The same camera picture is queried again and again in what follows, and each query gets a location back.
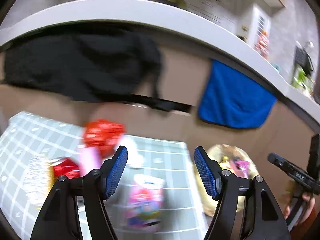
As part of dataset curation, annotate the red plastic bag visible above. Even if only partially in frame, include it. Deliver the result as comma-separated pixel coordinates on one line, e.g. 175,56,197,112
82,119,126,158

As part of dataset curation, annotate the red drink can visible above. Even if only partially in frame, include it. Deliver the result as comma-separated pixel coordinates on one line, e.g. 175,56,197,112
50,158,80,179

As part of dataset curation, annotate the pink snack wrapper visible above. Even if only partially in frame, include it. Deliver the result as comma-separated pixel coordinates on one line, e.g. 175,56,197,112
125,174,165,232

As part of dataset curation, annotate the right hand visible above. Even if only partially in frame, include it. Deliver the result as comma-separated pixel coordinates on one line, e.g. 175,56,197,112
283,192,316,226

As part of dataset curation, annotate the blue towel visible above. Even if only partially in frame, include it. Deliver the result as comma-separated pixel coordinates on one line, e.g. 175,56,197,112
198,60,277,129

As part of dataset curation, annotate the green grid tablecloth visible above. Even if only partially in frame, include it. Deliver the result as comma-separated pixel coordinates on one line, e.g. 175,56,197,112
1,112,207,239

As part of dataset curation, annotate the black cloth bag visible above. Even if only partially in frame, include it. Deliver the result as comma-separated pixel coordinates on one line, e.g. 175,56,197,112
4,29,191,113

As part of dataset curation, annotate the grey countertop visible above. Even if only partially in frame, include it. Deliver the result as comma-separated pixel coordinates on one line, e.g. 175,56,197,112
1,0,319,122

